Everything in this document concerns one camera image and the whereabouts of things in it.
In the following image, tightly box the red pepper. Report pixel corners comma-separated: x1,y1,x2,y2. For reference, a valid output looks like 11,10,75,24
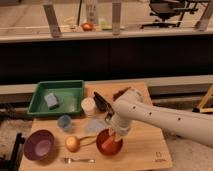
101,136,115,151

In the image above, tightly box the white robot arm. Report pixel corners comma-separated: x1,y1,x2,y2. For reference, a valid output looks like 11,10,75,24
110,88,213,148

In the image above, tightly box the red bowl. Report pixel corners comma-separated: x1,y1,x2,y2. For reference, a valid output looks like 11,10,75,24
96,129,123,156

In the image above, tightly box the purple bowl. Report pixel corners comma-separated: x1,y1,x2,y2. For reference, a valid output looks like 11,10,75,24
23,129,55,161

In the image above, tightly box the clear plastic lid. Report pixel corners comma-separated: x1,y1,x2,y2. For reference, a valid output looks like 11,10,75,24
85,119,107,133

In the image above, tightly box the wooden ladle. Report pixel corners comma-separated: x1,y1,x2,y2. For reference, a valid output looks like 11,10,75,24
80,135,96,146

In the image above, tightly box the black wedge object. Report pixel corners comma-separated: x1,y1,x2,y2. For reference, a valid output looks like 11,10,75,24
93,92,111,112

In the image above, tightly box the white cup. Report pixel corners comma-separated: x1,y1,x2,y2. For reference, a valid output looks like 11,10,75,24
81,97,96,115

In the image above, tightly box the yellow onion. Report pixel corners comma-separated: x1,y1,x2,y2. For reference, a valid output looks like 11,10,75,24
65,136,80,152

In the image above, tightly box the blue plastic cup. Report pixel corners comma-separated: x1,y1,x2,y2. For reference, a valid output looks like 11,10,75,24
57,115,72,132

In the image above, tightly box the silver fork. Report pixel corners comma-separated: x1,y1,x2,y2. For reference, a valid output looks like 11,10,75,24
63,158,95,164

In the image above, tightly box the blue sponge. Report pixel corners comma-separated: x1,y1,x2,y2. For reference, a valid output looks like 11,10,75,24
44,93,59,109

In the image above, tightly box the green plastic tray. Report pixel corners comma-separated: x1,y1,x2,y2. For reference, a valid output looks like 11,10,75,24
28,80,84,117

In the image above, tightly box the orange round object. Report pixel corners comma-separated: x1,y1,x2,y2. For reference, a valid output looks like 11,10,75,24
81,22,94,31

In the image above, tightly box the black office chair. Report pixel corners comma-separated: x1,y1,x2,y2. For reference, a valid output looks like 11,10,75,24
141,0,198,29

